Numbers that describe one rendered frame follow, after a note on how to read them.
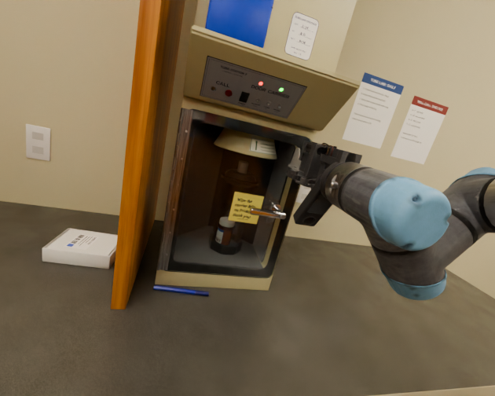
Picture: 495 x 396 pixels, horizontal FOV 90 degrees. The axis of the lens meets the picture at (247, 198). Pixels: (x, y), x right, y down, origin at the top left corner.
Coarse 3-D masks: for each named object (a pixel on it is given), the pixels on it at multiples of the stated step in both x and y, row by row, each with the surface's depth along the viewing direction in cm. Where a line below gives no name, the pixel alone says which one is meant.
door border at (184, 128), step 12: (180, 132) 52; (180, 144) 53; (180, 156) 54; (180, 168) 55; (180, 180) 56; (168, 192) 56; (168, 216) 58; (168, 228) 59; (168, 240) 60; (168, 252) 61
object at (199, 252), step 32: (192, 128) 53; (224, 128) 54; (256, 128) 56; (192, 160) 55; (224, 160) 56; (256, 160) 58; (288, 160) 60; (192, 192) 57; (224, 192) 59; (256, 192) 61; (288, 192) 62; (192, 224) 60; (224, 224) 62; (256, 224) 63; (192, 256) 63; (224, 256) 65; (256, 256) 67
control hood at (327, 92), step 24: (192, 48) 41; (216, 48) 41; (240, 48) 41; (192, 72) 45; (264, 72) 44; (288, 72) 44; (312, 72) 44; (192, 96) 49; (312, 96) 49; (336, 96) 49; (288, 120) 55; (312, 120) 55
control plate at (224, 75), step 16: (208, 64) 43; (224, 64) 43; (208, 80) 46; (224, 80) 46; (240, 80) 46; (256, 80) 46; (272, 80) 46; (208, 96) 49; (224, 96) 49; (256, 96) 49; (272, 96) 49; (288, 96) 49; (272, 112) 53; (288, 112) 53
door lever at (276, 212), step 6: (276, 204) 63; (252, 210) 56; (258, 210) 57; (264, 210) 57; (270, 210) 58; (276, 210) 62; (264, 216) 58; (270, 216) 58; (276, 216) 58; (282, 216) 58
